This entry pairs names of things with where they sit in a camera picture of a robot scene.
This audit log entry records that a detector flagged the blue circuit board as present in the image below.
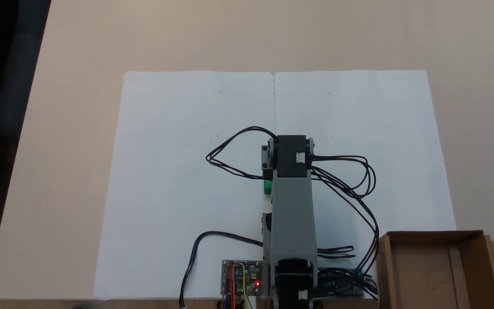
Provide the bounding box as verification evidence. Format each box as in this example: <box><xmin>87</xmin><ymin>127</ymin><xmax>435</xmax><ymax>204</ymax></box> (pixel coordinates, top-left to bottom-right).
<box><xmin>316</xmin><ymin>268</ymin><xmax>365</xmax><ymax>297</ymax></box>

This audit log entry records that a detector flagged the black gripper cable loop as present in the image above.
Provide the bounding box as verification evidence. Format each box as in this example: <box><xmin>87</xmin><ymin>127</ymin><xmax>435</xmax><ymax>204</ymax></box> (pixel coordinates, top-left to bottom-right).
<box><xmin>205</xmin><ymin>126</ymin><xmax>278</xmax><ymax>180</ymax></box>

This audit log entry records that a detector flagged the circuit board with coloured wires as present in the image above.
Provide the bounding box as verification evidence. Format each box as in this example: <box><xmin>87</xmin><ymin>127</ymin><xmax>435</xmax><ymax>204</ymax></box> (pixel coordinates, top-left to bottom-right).
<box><xmin>220</xmin><ymin>259</ymin><xmax>265</xmax><ymax>297</ymax></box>

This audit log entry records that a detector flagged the white paper sheet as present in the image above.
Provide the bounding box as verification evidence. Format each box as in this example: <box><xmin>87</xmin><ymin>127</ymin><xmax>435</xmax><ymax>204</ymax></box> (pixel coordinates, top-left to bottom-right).
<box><xmin>273</xmin><ymin>70</ymin><xmax>457</xmax><ymax>299</ymax></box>
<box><xmin>93</xmin><ymin>71</ymin><xmax>276</xmax><ymax>300</ymax></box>

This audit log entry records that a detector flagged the black cable on table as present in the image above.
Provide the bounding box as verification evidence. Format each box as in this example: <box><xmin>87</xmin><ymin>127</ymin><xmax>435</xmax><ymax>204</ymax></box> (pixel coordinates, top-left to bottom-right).
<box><xmin>180</xmin><ymin>231</ymin><xmax>265</xmax><ymax>309</ymax></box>

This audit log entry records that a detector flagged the brown cardboard box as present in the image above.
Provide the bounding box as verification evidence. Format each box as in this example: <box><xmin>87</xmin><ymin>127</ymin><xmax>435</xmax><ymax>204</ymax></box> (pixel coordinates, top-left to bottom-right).
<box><xmin>374</xmin><ymin>230</ymin><xmax>494</xmax><ymax>309</ymax></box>

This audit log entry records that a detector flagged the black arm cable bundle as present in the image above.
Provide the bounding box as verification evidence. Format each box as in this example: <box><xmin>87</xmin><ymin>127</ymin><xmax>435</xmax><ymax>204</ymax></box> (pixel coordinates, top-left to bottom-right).
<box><xmin>309</xmin><ymin>155</ymin><xmax>380</xmax><ymax>297</ymax></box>

